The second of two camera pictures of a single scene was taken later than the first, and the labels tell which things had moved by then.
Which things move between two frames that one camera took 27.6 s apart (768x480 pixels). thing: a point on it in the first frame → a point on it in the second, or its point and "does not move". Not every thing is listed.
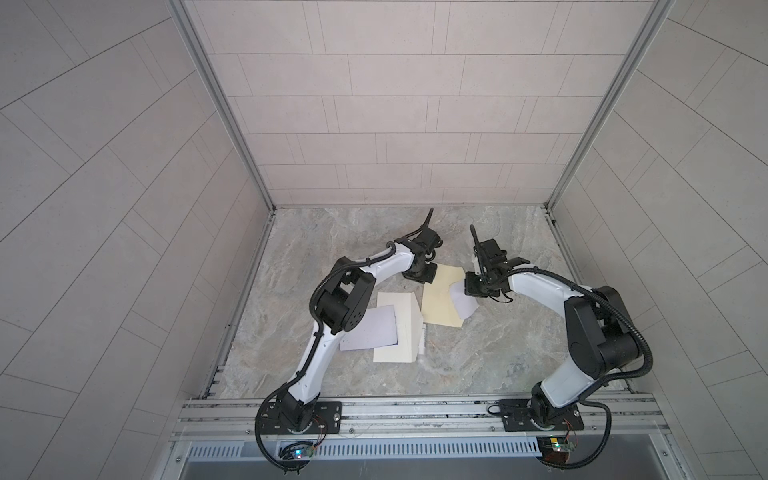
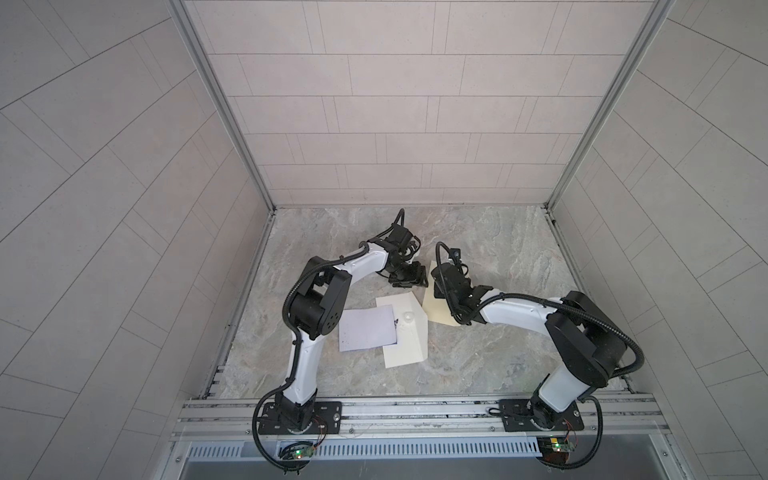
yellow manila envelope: x=438 y=305 does not move
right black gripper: x=469 y=289 → x=437 y=290
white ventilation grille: x=376 y=448 does not move
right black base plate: x=517 y=416 does not move
